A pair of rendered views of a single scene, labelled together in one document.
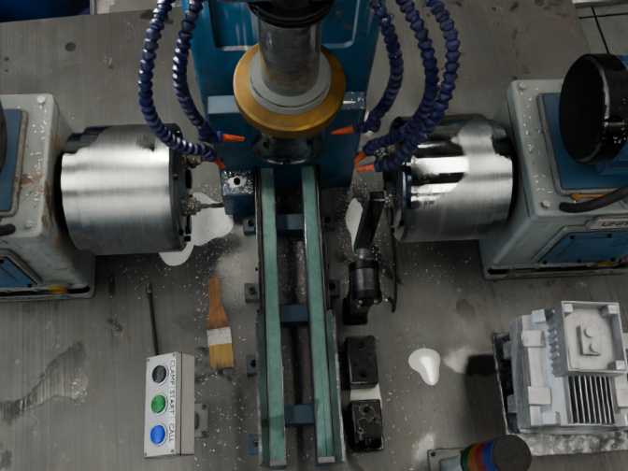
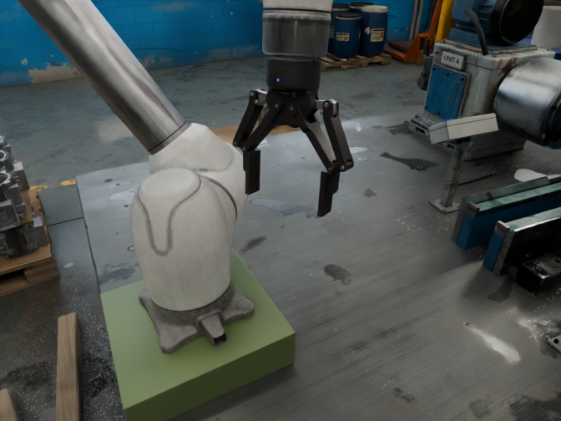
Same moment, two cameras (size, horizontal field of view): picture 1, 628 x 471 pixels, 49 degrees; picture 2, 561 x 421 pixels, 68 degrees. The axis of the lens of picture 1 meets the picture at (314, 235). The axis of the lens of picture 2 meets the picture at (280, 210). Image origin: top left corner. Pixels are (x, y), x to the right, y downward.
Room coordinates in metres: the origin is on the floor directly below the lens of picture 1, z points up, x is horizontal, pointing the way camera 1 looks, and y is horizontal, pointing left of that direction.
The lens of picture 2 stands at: (-0.59, -0.70, 1.47)
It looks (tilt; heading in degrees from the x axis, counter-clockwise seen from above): 33 degrees down; 77
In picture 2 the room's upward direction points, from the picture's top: straight up
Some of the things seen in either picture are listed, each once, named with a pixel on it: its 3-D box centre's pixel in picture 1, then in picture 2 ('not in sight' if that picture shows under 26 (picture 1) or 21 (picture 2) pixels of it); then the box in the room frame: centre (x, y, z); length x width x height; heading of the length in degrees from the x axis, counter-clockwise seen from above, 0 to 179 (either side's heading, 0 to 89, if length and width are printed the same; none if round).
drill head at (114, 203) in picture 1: (107, 190); (533, 98); (0.53, 0.41, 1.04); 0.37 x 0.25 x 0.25; 99
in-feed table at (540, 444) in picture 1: (557, 393); not in sight; (0.26, -0.53, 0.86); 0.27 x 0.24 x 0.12; 99
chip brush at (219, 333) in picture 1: (218, 322); not in sight; (0.35, 0.19, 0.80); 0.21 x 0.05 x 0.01; 15
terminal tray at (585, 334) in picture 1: (585, 340); not in sight; (0.31, -0.49, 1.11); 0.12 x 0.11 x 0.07; 4
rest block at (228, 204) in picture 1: (238, 192); not in sight; (0.64, 0.18, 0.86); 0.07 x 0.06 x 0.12; 99
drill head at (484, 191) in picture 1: (455, 178); not in sight; (0.64, -0.27, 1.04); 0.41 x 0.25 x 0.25; 99
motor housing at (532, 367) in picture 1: (567, 373); not in sight; (0.27, -0.49, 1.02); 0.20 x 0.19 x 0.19; 4
